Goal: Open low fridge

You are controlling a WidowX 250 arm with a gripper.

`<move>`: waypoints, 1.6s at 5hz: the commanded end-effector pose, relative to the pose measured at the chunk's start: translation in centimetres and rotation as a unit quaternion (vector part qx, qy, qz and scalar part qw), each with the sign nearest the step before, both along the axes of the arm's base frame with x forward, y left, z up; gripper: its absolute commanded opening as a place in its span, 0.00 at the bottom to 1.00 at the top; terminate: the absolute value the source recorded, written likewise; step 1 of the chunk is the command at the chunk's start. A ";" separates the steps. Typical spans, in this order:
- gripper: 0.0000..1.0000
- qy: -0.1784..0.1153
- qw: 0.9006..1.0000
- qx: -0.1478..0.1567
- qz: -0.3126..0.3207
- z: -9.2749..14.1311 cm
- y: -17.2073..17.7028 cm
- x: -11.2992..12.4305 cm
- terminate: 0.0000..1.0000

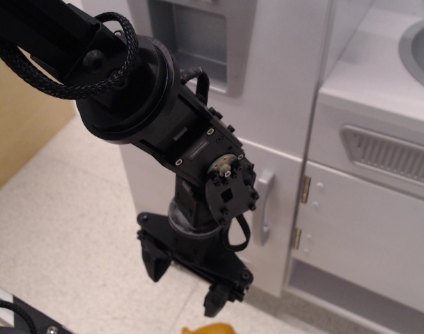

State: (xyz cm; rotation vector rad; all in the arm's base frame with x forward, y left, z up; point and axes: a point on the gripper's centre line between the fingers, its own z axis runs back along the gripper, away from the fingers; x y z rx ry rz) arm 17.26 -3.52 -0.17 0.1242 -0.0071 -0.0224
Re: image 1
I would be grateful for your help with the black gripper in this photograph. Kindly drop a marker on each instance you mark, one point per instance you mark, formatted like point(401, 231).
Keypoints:
point(205, 256)

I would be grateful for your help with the grey fridge door handle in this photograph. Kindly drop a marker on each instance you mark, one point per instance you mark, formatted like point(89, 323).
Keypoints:
point(261, 224)

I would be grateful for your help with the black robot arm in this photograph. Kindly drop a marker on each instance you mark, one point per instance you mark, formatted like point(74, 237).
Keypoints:
point(129, 89)

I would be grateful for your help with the white toy fridge cabinet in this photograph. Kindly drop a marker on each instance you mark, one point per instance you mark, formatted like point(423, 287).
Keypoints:
point(272, 118)

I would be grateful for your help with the orange toy on floor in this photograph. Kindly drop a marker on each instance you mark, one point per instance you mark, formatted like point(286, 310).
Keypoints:
point(218, 328)

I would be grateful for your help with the lower brass hinge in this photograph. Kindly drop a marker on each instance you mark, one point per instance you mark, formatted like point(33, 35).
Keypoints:
point(296, 238)

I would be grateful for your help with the brass hinge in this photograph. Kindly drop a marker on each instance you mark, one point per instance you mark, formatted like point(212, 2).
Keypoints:
point(296, 238)
point(305, 189)

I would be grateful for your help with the upper brass hinge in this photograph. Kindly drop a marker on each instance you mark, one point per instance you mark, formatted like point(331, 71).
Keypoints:
point(305, 189)

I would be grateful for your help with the white toy oven cabinet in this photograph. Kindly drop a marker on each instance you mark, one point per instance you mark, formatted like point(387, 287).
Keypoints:
point(361, 252)

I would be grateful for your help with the light wooden panel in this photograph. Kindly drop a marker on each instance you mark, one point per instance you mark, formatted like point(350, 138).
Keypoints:
point(29, 119)

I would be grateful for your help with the grey ice dispenser recess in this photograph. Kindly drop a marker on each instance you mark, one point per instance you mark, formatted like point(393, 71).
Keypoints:
point(213, 35)

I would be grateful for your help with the grey oven vent panel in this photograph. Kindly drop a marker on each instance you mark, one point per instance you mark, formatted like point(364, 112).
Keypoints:
point(385, 153)

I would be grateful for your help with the grey round sink basin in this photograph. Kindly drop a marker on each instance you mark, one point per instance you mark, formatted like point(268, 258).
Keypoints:
point(411, 50)

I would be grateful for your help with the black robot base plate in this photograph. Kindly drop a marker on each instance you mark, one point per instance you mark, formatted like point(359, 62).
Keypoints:
point(17, 316)

